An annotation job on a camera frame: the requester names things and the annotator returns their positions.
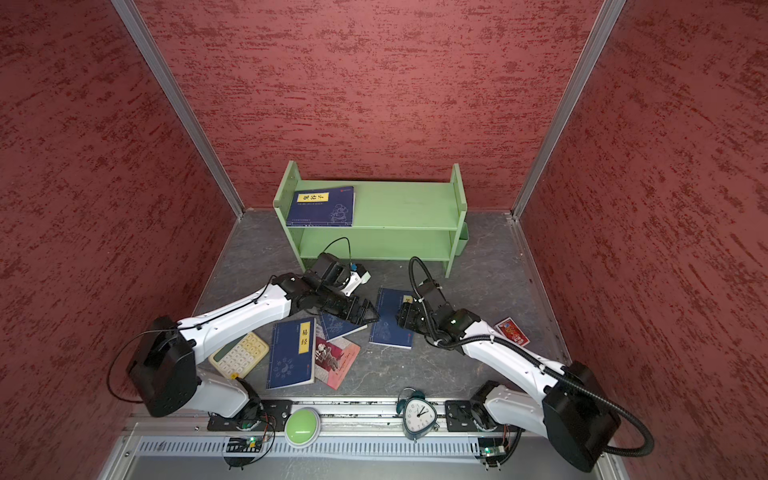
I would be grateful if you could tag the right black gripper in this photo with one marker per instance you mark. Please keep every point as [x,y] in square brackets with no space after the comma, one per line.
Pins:
[407,316]

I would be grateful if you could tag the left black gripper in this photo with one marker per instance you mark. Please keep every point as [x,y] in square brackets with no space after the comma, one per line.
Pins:
[365,306]

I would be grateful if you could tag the blue book Xiaolin Guangji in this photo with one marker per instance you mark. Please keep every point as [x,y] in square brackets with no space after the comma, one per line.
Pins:
[386,331]

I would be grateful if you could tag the blue book Guiguzi yellow label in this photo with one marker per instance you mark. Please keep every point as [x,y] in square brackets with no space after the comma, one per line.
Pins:
[328,207]

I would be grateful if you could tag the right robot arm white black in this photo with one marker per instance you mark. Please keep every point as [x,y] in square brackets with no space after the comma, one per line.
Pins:
[566,403]

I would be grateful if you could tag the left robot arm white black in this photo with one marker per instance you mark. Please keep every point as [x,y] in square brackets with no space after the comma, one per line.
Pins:
[165,368]

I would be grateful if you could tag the blue book centre yellow label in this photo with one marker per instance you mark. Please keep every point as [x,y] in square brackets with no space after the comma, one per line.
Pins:
[334,328]

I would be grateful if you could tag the red magazine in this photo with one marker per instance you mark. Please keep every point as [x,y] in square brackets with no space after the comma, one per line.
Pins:
[333,360]

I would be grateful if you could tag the blue book Yijing yellow label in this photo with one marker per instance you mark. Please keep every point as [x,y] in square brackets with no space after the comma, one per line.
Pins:
[292,348]

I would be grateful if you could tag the green wooden two-tier shelf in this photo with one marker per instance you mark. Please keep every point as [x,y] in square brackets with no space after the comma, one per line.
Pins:
[388,220]

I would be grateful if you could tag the teal triangular alarm clock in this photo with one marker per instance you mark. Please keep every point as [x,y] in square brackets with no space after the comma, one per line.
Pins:
[419,417]

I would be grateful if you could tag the green round push button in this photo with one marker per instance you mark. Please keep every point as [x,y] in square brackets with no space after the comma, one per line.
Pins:
[303,427]

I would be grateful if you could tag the cream yellow calculator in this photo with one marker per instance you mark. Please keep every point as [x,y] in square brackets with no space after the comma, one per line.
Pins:
[238,358]

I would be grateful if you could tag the right small circuit board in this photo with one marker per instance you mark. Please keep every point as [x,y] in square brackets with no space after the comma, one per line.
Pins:
[492,451]

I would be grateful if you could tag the small circuit board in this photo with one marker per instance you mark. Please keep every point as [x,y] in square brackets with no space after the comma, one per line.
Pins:
[492,451]
[241,452]

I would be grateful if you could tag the left small circuit board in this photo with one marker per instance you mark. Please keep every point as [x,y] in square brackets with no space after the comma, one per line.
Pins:
[241,452]

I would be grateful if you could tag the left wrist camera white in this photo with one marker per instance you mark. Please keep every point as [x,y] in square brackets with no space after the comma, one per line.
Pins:
[358,275]

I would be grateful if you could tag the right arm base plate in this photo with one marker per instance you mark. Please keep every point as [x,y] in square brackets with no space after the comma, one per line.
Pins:
[468,416]

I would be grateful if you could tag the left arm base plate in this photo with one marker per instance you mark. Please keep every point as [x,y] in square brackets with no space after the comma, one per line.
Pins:
[269,414]

